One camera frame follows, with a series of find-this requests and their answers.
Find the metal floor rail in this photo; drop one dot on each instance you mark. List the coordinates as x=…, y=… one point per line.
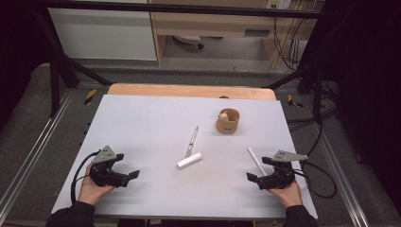
x=34, y=148
x=343, y=179

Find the silver pen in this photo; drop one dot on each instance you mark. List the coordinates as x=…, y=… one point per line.
x=191, y=142

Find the white table mat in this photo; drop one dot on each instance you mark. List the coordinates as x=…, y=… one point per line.
x=157, y=183

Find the person's left hand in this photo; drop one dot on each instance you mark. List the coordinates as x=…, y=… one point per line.
x=90, y=192

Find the office chair base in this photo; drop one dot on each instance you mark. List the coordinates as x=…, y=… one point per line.
x=189, y=40

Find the wooden table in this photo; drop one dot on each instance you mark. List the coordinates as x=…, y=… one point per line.
x=176, y=90

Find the white power outlet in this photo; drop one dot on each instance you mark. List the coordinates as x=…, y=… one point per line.
x=279, y=3

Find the short thick white marker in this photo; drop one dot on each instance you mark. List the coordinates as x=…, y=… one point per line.
x=189, y=160

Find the tan bear pen holder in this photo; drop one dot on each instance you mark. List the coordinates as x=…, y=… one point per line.
x=227, y=124

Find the long white pen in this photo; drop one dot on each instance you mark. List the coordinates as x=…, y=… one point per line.
x=254, y=158

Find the person's right hand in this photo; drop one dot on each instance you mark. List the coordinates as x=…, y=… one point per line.
x=290, y=195

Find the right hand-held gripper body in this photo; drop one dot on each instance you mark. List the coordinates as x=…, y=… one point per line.
x=279, y=179

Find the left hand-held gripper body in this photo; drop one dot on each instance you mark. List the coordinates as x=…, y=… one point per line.
x=105, y=176

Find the light wooden desk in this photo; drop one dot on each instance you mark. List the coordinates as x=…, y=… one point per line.
x=205, y=26

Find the white cabinet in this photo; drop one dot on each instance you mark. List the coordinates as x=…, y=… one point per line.
x=104, y=31

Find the black curtain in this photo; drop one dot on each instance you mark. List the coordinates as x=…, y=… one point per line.
x=15, y=47
x=369, y=78

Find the yellow black floor tape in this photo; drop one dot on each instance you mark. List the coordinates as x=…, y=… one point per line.
x=293, y=101
x=90, y=96

